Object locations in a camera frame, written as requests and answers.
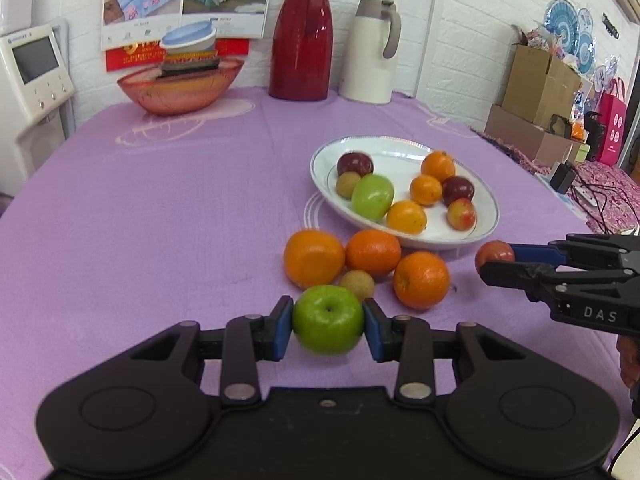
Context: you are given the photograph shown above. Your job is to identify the orange mandarin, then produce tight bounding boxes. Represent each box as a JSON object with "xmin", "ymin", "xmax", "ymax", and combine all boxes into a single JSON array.
[
  {"xmin": 345, "ymin": 229, "xmax": 401, "ymax": 278},
  {"xmin": 392, "ymin": 252, "xmax": 450, "ymax": 310}
]

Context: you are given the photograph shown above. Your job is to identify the red yellow small apple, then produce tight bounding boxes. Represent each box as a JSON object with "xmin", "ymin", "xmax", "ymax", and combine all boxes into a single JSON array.
[{"xmin": 446, "ymin": 197, "xmax": 476, "ymax": 232}]

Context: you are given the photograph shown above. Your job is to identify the orange mandarin back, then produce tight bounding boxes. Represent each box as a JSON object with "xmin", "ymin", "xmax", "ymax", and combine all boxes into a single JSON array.
[{"xmin": 345, "ymin": 229, "xmax": 401, "ymax": 278}]

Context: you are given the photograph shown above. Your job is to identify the blue lidded bowl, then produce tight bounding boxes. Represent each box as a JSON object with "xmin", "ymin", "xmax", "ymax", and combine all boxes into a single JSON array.
[{"xmin": 160, "ymin": 20, "xmax": 217, "ymax": 54}]

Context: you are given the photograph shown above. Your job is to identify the green apple round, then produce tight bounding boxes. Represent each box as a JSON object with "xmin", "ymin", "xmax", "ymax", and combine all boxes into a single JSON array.
[{"xmin": 352, "ymin": 174, "xmax": 395, "ymax": 222}]

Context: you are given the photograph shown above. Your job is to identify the bedding wall calendar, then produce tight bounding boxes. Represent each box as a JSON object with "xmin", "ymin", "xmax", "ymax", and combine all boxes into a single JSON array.
[{"xmin": 101, "ymin": 0, "xmax": 269, "ymax": 72}]

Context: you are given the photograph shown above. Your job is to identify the purple tablecloth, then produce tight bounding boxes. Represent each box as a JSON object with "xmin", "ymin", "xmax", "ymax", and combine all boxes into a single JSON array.
[{"xmin": 0, "ymin": 84, "xmax": 626, "ymax": 480}]

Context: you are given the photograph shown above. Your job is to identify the pink gift bag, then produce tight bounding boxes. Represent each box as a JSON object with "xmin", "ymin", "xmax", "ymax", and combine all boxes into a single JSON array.
[{"xmin": 597, "ymin": 77, "xmax": 627, "ymax": 166}]

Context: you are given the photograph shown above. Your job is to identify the white water dispenser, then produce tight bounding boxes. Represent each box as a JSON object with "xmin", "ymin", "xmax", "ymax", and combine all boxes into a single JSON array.
[{"xmin": 1, "ymin": 23, "xmax": 75, "ymax": 196}]

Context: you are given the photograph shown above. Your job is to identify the red glass bowl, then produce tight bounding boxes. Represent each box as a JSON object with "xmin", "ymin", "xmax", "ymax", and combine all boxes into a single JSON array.
[{"xmin": 117, "ymin": 56, "xmax": 244, "ymax": 116}]

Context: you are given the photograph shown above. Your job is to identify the dark red plum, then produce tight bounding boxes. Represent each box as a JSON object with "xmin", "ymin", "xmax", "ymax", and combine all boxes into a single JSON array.
[
  {"xmin": 336, "ymin": 152, "xmax": 374, "ymax": 177},
  {"xmin": 442, "ymin": 176, "xmax": 475, "ymax": 206}
]

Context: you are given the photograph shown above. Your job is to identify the large yellow-orange citrus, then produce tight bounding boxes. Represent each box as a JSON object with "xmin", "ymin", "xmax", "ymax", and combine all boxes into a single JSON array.
[{"xmin": 421, "ymin": 151, "xmax": 457, "ymax": 182}]

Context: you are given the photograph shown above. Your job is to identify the white thermos jug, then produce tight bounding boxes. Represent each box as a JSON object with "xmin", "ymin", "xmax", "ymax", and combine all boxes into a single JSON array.
[{"xmin": 338, "ymin": 0, "xmax": 401, "ymax": 105}]

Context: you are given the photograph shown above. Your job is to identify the yellow orange with stem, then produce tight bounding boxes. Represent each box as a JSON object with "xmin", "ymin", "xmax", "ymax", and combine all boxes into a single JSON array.
[{"xmin": 386, "ymin": 200, "xmax": 427, "ymax": 235}]

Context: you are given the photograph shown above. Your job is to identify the lower cardboard box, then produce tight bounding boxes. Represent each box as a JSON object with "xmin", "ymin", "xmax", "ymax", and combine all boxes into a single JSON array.
[{"xmin": 485, "ymin": 104, "xmax": 590, "ymax": 167}]

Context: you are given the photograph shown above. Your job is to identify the yellow orange round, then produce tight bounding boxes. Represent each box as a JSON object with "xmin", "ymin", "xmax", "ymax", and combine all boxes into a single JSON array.
[{"xmin": 409, "ymin": 174, "xmax": 442, "ymax": 207}]

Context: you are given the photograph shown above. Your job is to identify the upper cardboard box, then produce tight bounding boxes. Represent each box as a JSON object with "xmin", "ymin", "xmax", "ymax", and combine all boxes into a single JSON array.
[{"xmin": 501, "ymin": 46, "xmax": 582, "ymax": 129}]

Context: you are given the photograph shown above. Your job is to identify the cardboard box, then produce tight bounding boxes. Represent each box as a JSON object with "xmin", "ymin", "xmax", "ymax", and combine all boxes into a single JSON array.
[
  {"xmin": 485, "ymin": 104, "xmax": 590, "ymax": 167},
  {"xmin": 501, "ymin": 46, "xmax": 582, "ymax": 129}
]

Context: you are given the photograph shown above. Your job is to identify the green oblong apple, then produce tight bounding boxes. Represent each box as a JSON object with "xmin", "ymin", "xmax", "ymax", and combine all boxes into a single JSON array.
[{"xmin": 292, "ymin": 285, "xmax": 364, "ymax": 356}]

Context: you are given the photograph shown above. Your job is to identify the black power adapter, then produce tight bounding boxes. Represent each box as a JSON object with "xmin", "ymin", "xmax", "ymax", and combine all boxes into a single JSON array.
[{"xmin": 549, "ymin": 162, "xmax": 576, "ymax": 195}]

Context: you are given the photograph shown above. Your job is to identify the white ceramic plate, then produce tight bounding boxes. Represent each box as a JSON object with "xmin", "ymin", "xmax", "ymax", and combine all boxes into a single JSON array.
[{"xmin": 309, "ymin": 136, "xmax": 500, "ymax": 250}]

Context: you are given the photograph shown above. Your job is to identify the blue decorative plates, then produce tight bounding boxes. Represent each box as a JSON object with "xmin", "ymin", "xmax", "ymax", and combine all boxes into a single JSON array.
[{"xmin": 542, "ymin": 0, "xmax": 620, "ymax": 93}]

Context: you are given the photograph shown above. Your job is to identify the red thermos jug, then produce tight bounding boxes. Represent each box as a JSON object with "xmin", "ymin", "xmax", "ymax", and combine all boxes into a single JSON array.
[{"xmin": 268, "ymin": 0, "xmax": 333, "ymax": 101}]

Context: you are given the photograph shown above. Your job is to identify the dark patterned bowls stack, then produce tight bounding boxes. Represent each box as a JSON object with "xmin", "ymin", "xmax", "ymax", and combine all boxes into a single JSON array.
[{"xmin": 160, "ymin": 50, "xmax": 220, "ymax": 78}]

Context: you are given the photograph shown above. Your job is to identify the patterned sofa cover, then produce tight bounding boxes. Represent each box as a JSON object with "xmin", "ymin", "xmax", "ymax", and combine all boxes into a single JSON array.
[{"xmin": 470, "ymin": 127, "xmax": 640, "ymax": 236}]

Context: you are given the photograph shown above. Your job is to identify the person's right hand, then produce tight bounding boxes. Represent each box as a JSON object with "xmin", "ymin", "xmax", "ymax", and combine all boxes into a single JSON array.
[{"xmin": 616, "ymin": 336, "xmax": 640, "ymax": 418}]

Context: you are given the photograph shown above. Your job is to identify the tan longan fruit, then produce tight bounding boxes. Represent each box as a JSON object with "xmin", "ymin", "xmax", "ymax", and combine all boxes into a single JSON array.
[{"xmin": 335, "ymin": 171, "xmax": 361, "ymax": 200}]

